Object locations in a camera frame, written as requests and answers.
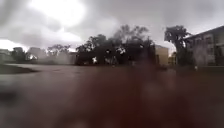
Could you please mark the tall dark tree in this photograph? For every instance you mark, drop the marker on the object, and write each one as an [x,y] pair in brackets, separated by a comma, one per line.
[177,38]

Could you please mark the yellow building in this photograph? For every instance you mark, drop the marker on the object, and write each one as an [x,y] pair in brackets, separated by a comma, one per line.
[162,55]

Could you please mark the grey multi-storey building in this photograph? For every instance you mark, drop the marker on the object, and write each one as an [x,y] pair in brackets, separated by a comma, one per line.
[207,46]

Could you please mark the dark cluster of trees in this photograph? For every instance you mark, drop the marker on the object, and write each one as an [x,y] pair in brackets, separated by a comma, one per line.
[110,50]

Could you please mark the low pale building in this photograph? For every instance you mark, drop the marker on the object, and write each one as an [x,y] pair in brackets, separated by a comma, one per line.
[4,55]

